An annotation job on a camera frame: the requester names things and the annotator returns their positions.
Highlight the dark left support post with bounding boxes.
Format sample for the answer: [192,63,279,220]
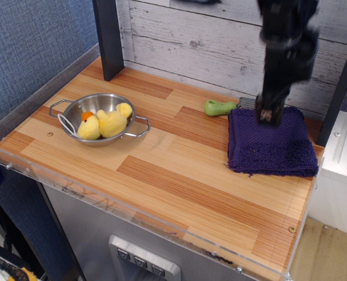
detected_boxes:
[92,0,124,81]

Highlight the purple terry cloth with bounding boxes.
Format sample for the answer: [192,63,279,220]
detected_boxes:
[228,107,319,177]

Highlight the dark right support post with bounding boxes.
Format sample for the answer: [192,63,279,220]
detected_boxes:
[316,59,347,146]

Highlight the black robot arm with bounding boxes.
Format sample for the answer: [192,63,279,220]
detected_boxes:
[255,1,318,126]

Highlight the clear acrylic edge guard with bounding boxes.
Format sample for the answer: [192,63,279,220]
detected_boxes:
[0,138,313,280]

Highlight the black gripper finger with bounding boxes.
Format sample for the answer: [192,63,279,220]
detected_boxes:
[255,94,274,122]
[271,98,284,127]

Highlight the yellow plush duck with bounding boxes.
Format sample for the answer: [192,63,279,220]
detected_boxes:
[77,102,133,141]

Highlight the silver button control panel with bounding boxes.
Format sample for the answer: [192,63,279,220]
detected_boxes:
[108,235,181,281]

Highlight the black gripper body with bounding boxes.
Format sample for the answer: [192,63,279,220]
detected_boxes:
[262,41,318,101]

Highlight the dark support post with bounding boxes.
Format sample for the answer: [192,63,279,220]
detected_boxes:
[92,0,124,81]
[316,59,347,146]

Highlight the white side unit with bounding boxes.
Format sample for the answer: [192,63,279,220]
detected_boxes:
[308,111,347,233]

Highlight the stainless steel cabinet front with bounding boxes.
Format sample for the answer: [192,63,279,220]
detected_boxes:
[43,185,251,280]

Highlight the green handled grey spatula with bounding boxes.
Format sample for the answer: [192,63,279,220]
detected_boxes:
[204,97,255,116]

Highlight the steel bowl with handles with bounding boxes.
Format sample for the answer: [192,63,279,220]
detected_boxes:
[49,93,150,146]

